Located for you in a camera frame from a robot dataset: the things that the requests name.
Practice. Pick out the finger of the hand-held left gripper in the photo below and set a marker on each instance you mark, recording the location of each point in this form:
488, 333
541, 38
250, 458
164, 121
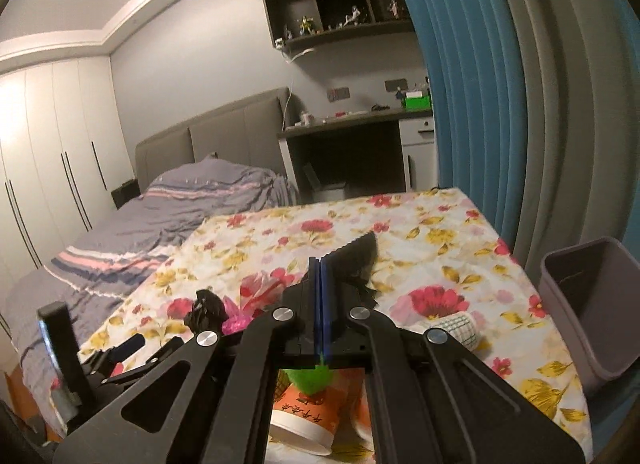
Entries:
160, 354
127, 344

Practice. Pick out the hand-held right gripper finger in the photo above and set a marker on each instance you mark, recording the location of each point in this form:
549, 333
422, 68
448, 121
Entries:
316, 294
327, 294

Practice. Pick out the black plastic wrapper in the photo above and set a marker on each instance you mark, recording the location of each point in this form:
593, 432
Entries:
357, 254

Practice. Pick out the small grid paper cup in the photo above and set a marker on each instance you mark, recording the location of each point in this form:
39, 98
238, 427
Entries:
462, 329

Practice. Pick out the grey trash bin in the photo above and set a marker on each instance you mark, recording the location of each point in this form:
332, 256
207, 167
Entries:
575, 324

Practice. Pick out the red white plastic wrapper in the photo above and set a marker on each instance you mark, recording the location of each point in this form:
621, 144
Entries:
262, 289

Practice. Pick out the black crumpled plastic bag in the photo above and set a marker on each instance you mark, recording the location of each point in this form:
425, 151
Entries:
205, 311

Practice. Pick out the floral tablecloth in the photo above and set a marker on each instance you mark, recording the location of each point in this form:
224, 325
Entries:
300, 234

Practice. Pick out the pink plastic wrapper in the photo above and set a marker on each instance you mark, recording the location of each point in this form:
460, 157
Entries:
235, 324

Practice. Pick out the green plastic wrapper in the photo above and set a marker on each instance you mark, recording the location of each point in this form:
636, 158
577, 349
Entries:
315, 379

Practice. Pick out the white pedal bin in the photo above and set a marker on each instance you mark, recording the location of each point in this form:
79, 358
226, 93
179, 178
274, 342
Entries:
330, 191

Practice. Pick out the orange paper cup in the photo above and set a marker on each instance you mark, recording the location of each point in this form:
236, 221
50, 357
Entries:
305, 419

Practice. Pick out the grey striped blanket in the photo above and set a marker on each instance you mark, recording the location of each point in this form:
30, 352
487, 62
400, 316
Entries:
150, 214

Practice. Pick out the black nightstand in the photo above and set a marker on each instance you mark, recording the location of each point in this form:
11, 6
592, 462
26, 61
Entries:
125, 194

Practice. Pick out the dark top desk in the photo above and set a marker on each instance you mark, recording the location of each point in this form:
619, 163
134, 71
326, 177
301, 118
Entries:
350, 121

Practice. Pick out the white wardrobe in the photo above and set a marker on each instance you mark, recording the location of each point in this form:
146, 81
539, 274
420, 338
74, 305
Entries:
50, 143

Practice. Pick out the grey padded headboard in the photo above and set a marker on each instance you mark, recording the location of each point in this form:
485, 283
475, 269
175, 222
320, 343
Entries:
220, 133

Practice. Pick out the green box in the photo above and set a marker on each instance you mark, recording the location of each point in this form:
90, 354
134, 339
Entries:
417, 102

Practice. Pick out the blue curtain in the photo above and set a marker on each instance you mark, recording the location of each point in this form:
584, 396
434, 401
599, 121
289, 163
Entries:
450, 93

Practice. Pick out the row of toy figurines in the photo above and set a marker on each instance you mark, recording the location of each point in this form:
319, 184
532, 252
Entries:
350, 18

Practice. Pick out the grey curtain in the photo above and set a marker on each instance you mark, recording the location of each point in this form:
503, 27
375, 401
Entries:
575, 93

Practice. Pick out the grey wall socket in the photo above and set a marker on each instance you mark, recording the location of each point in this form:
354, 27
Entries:
338, 93
396, 85

